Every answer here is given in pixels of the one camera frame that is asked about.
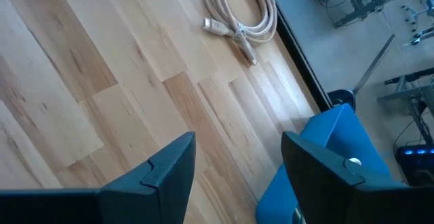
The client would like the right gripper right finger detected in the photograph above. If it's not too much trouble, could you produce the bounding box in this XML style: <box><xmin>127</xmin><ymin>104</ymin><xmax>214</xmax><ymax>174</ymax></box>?
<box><xmin>281</xmin><ymin>131</ymin><xmax>434</xmax><ymax>224</ymax></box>

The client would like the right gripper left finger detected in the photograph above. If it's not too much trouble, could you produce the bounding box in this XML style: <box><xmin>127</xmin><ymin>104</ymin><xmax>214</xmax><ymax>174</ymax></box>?
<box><xmin>0</xmin><ymin>131</ymin><xmax>197</xmax><ymax>224</ymax></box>

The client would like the white USB cable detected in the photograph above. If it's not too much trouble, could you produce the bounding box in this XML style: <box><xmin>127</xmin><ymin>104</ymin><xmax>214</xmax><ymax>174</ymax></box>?
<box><xmin>202</xmin><ymin>0</ymin><xmax>278</xmax><ymax>66</ymax></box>

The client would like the large blue plastic bin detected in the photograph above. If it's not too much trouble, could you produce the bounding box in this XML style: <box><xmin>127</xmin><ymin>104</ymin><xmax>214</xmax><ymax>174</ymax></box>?
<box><xmin>256</xmin><ymin>103</ymin><xmax>394</xmax><ymax>224</ymax></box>

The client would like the black box with blue lights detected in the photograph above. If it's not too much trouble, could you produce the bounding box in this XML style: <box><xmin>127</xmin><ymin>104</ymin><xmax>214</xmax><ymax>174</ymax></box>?
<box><xmin>394</xmin><ymin>144</ymin><xmax>434</xmax><ymax>187</ymax></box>

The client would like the black curved bracket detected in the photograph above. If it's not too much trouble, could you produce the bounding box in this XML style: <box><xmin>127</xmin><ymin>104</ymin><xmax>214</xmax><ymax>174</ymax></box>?
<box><xmin>326</xmin><ymin>88</ymin><xmax>357</xmax><ymax>112</ymax></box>

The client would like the grey metal workbench frame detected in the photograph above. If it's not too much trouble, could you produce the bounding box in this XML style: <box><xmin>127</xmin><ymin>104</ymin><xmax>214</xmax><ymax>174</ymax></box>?
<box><xmin>376</xmin><ymin>68</ymin><xmax>434</xmax><ymax>147</ymax></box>

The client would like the black aluminium table frame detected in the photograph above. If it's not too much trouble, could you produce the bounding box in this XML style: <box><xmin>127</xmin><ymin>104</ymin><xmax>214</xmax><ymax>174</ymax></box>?
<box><xmin>275</xmin><ymin>0</ymin><xmax>334</xmax><ymax>113</ymax></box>

